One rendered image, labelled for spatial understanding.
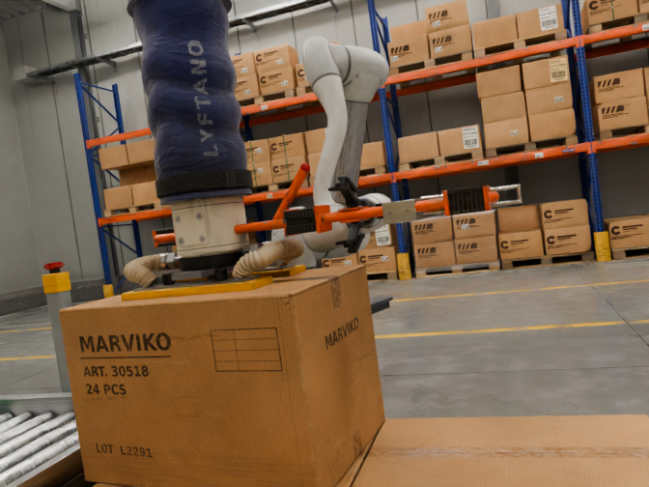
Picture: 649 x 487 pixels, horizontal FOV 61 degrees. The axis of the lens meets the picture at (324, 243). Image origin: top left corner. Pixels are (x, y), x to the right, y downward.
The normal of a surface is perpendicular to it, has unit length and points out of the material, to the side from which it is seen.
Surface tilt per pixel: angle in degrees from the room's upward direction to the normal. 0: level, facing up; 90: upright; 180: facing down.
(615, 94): 90
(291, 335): 90
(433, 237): 90
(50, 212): 90
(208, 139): 73
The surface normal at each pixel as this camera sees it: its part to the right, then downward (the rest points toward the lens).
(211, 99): 0.45, -0.37
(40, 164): -0.31, 0.08
